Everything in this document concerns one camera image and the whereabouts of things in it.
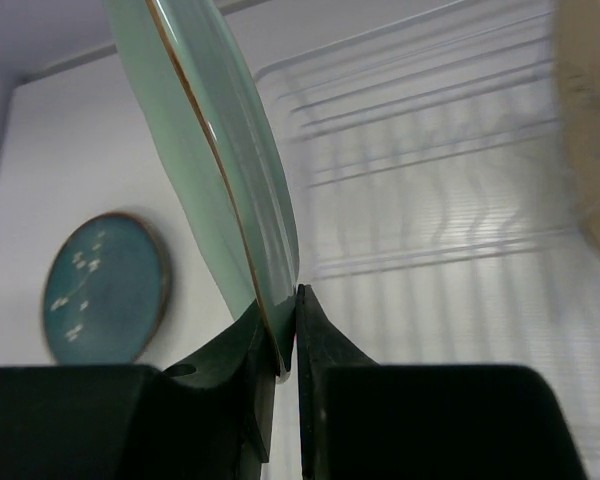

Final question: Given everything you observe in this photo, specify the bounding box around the light green flower plate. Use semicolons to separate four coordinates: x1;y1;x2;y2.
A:
105;1;300;378

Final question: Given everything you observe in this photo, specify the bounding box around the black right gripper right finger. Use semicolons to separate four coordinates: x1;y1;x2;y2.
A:
295;285;586;479

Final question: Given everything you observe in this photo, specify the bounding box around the white wire dish rack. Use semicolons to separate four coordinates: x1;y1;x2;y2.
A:
227;1;592;285

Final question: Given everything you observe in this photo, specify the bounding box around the dark teal brown-rimmed plate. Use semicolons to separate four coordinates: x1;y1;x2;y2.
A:
41;211;173;365

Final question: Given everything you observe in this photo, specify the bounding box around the beige yellow plate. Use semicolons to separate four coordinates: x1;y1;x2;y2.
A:
552;1;600;254

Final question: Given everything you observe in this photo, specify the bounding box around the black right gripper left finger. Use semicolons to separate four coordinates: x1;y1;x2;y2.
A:
0;305;275;479

